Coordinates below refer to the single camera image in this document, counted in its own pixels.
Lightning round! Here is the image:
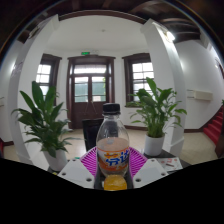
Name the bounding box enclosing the red carpeted staircase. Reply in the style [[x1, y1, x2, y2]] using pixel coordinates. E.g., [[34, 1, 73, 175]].
[[202, 104, 224, 146]]

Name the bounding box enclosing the black chair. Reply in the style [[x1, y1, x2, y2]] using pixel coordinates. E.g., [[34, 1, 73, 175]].
[[81, 117, 105, 153]]

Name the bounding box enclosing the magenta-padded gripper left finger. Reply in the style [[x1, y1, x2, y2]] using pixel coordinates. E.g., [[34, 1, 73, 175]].
[[56, 147, 100, 190]]

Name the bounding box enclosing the orange drink bottle black cap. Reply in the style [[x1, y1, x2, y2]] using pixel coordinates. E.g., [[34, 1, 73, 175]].
[[95, 102, 131, 192]]

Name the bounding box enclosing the white wall radiator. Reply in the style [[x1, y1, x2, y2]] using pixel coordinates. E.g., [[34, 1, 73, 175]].
[[193, 89, 214, 102]]

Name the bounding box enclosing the dark wooden framed window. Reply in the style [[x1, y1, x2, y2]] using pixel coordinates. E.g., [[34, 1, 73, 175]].
[[34, 53, 63, 101], [121, 52, 156, 108]]

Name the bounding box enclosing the potted plant white pot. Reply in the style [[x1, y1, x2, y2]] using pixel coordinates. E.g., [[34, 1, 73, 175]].
[[11, 80, 81, 173], [125, 77, 188, 158]]

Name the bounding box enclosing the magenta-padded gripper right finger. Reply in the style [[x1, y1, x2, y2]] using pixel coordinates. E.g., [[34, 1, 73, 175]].
[[127, 146, 169, 189]]

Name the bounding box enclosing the dark wooden double door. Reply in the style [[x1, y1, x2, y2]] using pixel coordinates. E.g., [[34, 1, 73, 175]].
[[65, 54, 117, 130]]

